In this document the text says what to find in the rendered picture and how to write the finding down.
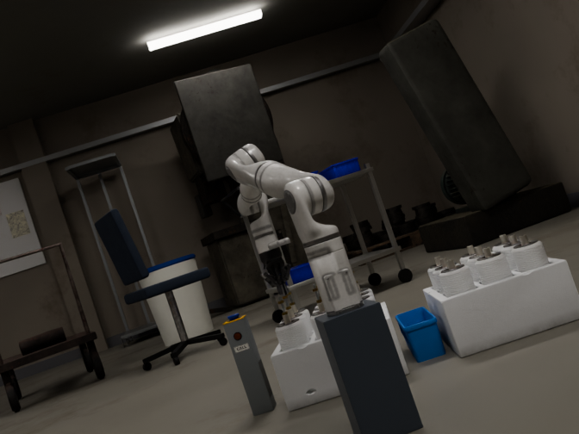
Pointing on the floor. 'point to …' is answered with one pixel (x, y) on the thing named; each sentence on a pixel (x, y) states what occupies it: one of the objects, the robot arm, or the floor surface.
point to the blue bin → (421, 333)
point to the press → (195, 172)
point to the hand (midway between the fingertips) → (283, 289)
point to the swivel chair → (127, 261)
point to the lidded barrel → (201, 321)
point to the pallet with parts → (405, 233)
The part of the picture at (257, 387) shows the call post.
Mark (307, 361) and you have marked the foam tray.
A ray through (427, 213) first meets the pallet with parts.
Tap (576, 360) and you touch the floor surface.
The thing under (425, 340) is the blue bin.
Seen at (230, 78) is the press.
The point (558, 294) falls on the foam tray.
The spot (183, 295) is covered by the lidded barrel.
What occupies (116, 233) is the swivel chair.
